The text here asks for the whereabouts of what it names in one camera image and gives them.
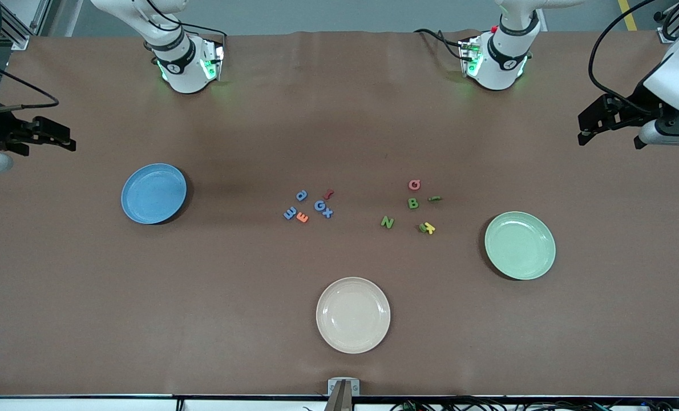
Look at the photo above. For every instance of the blue foam letter P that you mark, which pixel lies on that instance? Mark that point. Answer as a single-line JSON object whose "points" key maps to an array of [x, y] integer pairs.
{"points": [[300, 195]]}

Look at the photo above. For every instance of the aluminium frame profile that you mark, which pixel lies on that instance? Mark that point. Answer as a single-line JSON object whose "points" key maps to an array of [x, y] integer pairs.
{"points": [[666, 35], [20, 41]]}

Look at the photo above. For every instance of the pink foam letter Q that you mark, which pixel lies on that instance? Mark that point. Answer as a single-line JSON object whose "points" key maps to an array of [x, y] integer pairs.
{"points": [[410, 185]]}

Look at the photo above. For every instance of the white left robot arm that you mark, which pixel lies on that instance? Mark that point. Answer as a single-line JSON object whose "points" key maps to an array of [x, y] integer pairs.
{"points": [[505, 57]]}

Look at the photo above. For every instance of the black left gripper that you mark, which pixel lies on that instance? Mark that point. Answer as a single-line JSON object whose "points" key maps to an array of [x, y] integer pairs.
{"points": [[634, 109]]}

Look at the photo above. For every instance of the blue round plate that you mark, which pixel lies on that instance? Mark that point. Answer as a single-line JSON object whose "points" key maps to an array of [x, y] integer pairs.
{"points": [[154, 194]]}

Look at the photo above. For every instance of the brown table cover sheet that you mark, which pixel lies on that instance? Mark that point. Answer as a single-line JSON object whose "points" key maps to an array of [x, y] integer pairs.
{"points": [[339, 114]]}

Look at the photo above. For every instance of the grey metal camera mount bracket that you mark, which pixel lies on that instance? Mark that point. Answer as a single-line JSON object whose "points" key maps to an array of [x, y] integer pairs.
{"points": [[343, 391]]}

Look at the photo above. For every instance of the blue foam letter G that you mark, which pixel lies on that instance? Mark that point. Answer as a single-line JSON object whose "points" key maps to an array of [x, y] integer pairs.
{"points": [[319, 205]]}

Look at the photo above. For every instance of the green foam letter B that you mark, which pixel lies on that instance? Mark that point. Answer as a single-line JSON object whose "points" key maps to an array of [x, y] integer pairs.
{"points": [[412, 203]]}

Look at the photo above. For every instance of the white table edge rail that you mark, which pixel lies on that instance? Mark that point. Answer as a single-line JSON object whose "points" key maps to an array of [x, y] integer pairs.
{"points": [[88, 405]]}

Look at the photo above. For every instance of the dark red foam letter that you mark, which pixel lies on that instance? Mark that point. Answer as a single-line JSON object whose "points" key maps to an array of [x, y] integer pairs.
{"points": [[328, 194]]}

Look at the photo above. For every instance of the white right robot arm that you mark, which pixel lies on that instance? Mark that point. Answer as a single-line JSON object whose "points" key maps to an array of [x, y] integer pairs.
{"points": [[185, 68]]}

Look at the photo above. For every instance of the beige round plate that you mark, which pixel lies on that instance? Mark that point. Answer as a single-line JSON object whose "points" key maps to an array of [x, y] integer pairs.
{"points": [[353, 315]]}

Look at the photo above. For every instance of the green foam letter N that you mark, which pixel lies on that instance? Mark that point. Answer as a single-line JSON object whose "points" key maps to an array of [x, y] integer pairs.
{"points": [[387, 222]]}

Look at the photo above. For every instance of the light green round plate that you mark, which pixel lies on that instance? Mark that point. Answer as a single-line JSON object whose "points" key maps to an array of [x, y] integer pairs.
{"points": [[520, 245]]}

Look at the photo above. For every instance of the blue foam letter E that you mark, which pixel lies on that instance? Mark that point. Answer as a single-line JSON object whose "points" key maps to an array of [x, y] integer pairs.
{"points": [[289, 213]]}

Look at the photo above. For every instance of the orange foam letter E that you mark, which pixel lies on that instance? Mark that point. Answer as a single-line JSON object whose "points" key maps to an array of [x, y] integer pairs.
{"points": [[302, 217]]}

